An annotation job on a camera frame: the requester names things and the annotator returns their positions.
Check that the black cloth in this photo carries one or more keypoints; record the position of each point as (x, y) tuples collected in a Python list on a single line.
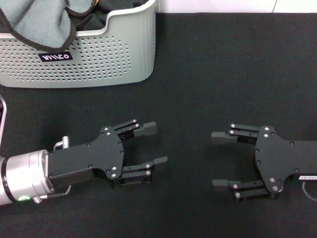
[(99, 17)]

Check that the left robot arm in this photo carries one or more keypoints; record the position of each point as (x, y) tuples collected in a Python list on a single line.
[(24, 173)]

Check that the silver elbow connector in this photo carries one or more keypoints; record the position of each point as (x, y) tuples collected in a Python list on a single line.
[(65, 142)]

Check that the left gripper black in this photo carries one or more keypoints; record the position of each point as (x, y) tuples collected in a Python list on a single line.
[(86, 161)]

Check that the grey yellow towel black trim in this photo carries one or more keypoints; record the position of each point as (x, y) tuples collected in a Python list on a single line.
[(81, 6), (37, 22)]

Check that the grey perforated storage box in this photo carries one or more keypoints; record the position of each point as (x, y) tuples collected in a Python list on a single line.
[(99, 62)]

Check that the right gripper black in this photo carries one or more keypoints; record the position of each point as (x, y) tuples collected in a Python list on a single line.
[(280, 158)]

